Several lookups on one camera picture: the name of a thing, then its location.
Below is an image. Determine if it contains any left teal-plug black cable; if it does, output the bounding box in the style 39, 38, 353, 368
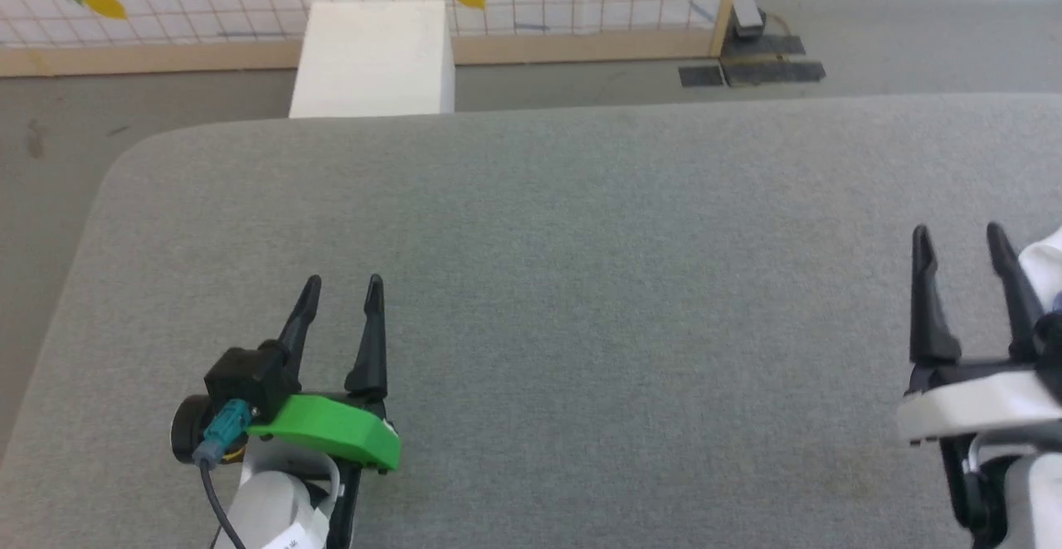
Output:
192, 399, 255, 549

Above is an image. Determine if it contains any white box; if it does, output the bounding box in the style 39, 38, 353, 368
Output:
288, 0, 456, 119

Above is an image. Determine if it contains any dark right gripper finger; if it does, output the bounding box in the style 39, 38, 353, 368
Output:
909, 223, 962, 367
985, 221, 1047, 361

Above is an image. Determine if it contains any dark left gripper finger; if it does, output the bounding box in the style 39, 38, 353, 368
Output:
343, 273, 390, 406
277, 274, 324, 368

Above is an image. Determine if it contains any black plate under foot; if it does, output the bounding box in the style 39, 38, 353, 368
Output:
719, 34, 806, 59

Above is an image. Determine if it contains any long black floor plate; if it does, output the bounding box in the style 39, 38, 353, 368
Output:
721, 59, 827, 87

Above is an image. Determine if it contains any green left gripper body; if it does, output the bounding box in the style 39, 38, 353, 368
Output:
171, 393, 404, 474

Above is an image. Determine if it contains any grey fabric sofa cushion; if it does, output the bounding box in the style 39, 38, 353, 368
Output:
0, 93, 1062, 549

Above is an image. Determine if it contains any metal partition foot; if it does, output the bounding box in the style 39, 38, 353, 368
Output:
729, 0, 767, 41

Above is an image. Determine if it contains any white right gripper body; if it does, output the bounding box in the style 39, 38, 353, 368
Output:
897, 357, 1062, 449

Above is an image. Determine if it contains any lemon print wooden partition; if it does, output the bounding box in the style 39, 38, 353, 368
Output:
0, 0, 744, 79

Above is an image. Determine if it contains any small black floor plate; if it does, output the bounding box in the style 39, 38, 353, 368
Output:
678, 64, 726, 89

